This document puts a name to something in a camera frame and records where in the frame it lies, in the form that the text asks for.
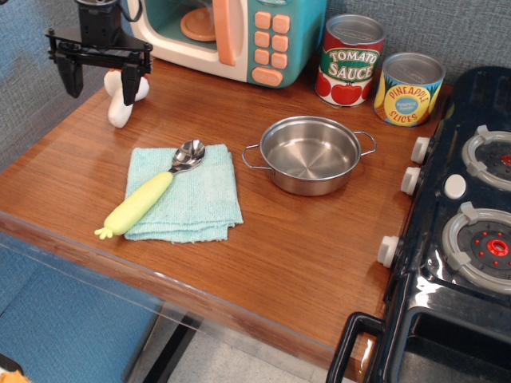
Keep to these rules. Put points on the tomato sauce can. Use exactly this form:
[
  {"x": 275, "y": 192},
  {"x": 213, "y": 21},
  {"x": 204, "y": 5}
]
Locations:
[{"x": 352, "y": 47}]

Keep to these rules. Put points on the small stainless steel pot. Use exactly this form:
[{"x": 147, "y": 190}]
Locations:
[{"x": 309, "y": 155}]

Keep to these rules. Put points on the toy microwave teal and cream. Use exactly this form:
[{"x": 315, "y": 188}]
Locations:
[{"x": 265, "y": 43}]

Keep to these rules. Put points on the plush white brown mushroom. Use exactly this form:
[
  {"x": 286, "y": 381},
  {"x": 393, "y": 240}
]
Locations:
[{"x": 119, "y": 113}]

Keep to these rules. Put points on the pineapple slices can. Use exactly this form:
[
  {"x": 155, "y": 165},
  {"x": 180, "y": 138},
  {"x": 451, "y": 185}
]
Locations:
[{"x": 408, "y": 88}]

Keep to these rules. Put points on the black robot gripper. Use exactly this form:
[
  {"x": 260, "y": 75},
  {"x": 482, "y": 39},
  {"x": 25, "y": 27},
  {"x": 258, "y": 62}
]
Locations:
[{"x": 100, "y": 40}]

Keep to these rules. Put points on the orange object bottom left corner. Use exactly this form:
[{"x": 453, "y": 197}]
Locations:
[{"x": 11, "y": 371}]

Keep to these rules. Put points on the spoon with yellow handle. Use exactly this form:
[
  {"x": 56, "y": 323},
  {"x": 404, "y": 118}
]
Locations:
[{"x": 187, "y": 157}]

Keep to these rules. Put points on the black toy stove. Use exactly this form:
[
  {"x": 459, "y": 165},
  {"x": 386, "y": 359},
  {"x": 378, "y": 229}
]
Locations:
[{"x": 447, "y": 316}]

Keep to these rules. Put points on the light blue folded cloth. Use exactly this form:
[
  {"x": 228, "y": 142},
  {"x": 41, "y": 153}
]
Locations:
[{"x": 199, "y": 205}]

